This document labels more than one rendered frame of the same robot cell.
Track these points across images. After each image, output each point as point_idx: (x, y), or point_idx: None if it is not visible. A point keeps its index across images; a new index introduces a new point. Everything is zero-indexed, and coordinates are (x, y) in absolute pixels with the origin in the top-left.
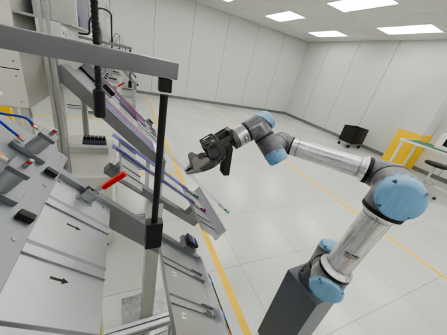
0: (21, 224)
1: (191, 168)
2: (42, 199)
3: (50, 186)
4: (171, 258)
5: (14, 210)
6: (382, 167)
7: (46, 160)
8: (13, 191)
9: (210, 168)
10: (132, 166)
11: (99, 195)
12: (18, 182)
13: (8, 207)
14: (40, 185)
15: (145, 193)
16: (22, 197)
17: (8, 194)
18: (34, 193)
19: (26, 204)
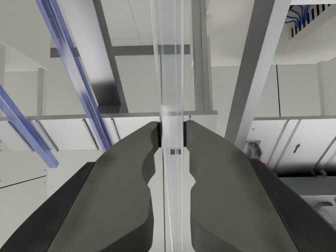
0: None
1: (153, 138)
2: (319, 197)
3: (302, 197)
4: None
5: (334, 201)
6: None
7: None
8: (324, 208)
9: (322, 228)
10: (133, 131)
11: (242, 142)
12: (333, 219)
13: (332, 203)
14: (305, 200)
15: (104, 30)
16: (327, 205)
17: (327, 209)
18: (315, 200)
19: (327, 200)
